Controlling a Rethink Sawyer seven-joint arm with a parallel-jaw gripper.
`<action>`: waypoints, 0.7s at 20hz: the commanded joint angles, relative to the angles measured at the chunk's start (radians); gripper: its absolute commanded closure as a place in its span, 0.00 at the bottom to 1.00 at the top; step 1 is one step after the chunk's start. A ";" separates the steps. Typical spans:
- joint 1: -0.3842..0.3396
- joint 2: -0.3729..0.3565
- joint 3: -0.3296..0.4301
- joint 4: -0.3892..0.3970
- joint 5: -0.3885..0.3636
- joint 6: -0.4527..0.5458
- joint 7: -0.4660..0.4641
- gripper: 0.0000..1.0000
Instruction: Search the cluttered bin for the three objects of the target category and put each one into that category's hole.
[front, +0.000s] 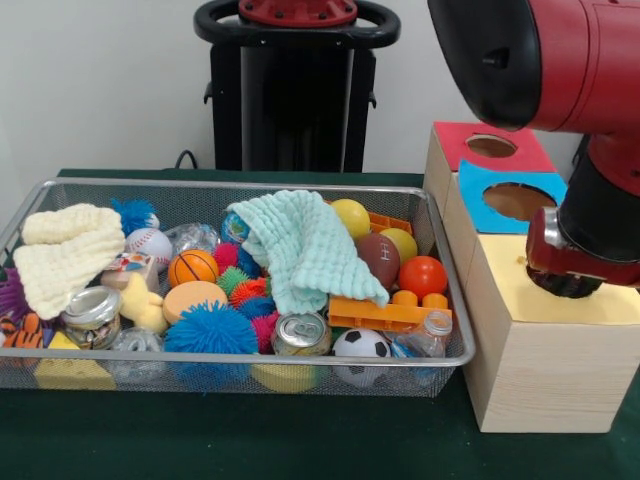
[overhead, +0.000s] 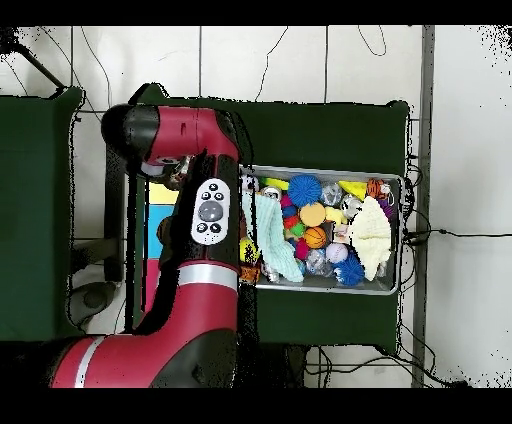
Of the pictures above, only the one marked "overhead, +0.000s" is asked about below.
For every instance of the metal mesh bin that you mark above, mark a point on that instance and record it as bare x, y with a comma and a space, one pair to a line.
320, 284

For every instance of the dark green side table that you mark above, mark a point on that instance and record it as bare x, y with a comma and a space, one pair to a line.
36, 180

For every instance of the grey metal rail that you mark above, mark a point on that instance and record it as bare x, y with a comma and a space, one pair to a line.
427, 80

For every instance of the small orange basketball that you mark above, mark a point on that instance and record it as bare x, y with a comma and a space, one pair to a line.
315, 238

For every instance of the cream knitted cloth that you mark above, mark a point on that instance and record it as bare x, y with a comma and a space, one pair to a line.
370, 236

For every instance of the wooden box with three holes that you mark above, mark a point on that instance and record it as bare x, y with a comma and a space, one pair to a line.
158, 224

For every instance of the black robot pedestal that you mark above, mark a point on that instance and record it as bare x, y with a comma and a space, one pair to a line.
276, 368

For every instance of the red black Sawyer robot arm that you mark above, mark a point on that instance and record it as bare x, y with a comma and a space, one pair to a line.
188, 132

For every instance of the mint green knitted cloth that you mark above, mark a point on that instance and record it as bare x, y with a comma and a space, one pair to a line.
272, 232

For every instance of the orange ribbed toy block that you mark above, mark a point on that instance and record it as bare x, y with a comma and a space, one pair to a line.
250, 274

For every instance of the silver drink can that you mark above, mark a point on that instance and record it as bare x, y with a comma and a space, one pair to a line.
271, 192

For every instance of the dark green tablecloth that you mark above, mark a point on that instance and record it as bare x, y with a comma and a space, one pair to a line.
320, 132

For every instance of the blue spiky ball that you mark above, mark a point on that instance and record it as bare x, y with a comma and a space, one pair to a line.
304, 190
348, 270

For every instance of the orange striped tiger plush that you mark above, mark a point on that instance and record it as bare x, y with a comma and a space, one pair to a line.
376, 188

